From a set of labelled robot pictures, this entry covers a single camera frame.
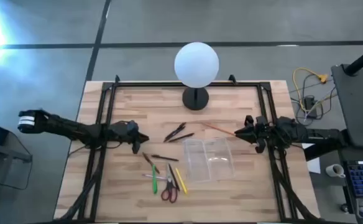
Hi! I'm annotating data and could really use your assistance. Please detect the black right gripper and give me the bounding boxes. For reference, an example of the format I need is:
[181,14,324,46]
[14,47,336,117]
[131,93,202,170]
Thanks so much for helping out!
[234,114,278,154]

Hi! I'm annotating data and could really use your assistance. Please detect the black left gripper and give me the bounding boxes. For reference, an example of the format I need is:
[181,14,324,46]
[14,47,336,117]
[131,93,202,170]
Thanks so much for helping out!
[108,120,150,155]

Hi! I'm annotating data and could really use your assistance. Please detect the brown pen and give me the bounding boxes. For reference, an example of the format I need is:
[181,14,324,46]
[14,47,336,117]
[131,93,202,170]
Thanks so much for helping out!
[142,152,161,174]

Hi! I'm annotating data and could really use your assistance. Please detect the orange pencil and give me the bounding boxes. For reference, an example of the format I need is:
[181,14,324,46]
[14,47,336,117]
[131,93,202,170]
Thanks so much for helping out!
[201,122,237,136]

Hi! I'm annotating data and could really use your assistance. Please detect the pink translucent pen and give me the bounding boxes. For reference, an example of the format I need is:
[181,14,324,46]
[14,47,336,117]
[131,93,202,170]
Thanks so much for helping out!
[142,173,168,181]

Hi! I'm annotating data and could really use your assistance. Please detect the clear plastic supply box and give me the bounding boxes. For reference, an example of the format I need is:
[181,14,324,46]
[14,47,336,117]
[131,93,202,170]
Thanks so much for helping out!
[183,136,236,184]

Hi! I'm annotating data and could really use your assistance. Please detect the green pen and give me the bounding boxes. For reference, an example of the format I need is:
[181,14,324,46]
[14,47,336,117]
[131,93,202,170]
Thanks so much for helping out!
[151,164,159,195]

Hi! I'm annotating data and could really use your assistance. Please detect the red handled scissors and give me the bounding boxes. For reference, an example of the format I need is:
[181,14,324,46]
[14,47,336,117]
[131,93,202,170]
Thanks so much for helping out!
[160,163,179,204]

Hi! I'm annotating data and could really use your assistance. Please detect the yellow pen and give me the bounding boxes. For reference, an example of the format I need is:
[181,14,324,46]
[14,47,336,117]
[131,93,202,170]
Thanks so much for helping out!
[175,167,189,195]

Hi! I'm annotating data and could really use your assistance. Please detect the black power adapter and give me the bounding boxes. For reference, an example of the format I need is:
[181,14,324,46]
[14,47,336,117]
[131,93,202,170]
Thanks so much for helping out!
[303,95,318,118]

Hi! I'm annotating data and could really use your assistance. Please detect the white paper sheet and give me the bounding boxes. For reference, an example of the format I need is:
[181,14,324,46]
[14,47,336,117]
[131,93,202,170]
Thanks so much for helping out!
[301,142,321,175]

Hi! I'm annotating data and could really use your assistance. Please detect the white globe table lamp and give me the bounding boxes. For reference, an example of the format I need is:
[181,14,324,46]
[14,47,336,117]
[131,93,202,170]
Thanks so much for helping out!
[173,42,220,111]

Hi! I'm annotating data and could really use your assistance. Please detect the white mug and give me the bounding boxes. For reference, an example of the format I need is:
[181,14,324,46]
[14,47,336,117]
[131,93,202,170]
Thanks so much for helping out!
[325,163,346,179]

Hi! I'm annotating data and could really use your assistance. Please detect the black side desk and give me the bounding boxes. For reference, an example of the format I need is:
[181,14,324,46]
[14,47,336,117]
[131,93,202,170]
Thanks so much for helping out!
[330,63,363,149]

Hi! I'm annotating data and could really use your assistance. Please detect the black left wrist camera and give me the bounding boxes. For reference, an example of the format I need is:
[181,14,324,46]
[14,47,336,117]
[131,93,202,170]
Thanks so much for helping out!
[126,119,140,133]

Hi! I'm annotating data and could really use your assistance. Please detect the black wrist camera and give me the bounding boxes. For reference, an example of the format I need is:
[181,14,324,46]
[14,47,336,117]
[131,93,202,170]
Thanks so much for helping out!
[126,119,140,133]
[255,115,269,127]

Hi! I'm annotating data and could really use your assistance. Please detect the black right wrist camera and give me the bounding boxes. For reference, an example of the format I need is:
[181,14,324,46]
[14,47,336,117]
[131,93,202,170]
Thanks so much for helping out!
[255,115,269,127]

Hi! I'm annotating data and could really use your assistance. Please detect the black aluminium table frame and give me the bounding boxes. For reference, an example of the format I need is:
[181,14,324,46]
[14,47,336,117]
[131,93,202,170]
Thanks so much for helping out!
[55,74,318,223]

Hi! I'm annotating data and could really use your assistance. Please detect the yellow cable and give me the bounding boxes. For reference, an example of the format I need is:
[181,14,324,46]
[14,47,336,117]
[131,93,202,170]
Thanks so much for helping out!
[292,67,329,113]

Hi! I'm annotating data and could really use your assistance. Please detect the black cable bundle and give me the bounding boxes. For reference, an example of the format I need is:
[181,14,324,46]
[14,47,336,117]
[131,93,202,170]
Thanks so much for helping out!
[58,146,108,222]
[270,149,318,223]

